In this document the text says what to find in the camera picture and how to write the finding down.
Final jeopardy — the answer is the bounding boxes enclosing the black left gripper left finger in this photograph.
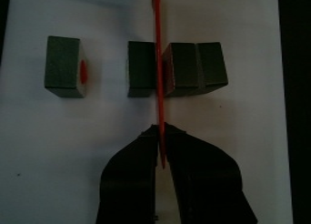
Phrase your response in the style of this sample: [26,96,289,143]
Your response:
[94,124,158,224]

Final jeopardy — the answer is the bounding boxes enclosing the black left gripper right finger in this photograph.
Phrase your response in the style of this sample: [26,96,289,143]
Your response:
[162,121,259,224]

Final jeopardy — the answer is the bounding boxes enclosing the white cutting board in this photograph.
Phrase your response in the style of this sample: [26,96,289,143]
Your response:
[0,0,293,224]

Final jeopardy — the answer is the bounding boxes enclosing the toy sushi piece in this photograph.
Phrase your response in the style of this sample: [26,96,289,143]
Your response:
[196,41,229,94]
[44,36,89,98]
[126,40,157,98]
[161,42,207,97]

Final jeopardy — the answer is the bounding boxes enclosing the red toy knife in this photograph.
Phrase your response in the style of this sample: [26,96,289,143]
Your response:
[150,0,168,170]

